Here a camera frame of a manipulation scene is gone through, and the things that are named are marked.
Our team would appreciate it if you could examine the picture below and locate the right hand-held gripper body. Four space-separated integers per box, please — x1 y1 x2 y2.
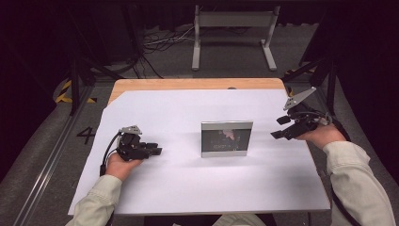
282 87 321 139

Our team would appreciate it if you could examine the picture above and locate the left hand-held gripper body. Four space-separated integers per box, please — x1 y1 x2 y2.
116 125 150 162

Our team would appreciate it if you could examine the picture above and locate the person's left hand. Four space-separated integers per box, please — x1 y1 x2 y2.
105 153 144 182

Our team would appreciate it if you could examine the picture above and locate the person's right hand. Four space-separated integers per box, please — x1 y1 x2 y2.
295 122 347 151

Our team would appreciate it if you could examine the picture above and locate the black metal stand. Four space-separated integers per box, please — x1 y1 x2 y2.
67 56 125 117
281 56 338 117

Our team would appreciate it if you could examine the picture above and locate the white paper sheet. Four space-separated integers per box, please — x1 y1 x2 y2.
68 89 331 217

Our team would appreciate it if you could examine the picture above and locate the yellow black hazard tape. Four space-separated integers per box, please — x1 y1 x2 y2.
55 79 98 105

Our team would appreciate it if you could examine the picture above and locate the grey metal stand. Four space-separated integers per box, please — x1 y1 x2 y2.
191 4 281 72

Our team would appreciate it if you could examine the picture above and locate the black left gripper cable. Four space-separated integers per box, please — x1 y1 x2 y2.
99 131 121 177

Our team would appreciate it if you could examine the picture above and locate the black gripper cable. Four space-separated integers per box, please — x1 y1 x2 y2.
99 131 121 177
313 111 361 226

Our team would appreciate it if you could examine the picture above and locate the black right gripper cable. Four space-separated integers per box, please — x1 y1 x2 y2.
313 111 361 226

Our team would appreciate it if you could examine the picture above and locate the bundle of floor cables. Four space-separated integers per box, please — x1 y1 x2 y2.
103 26 196 79

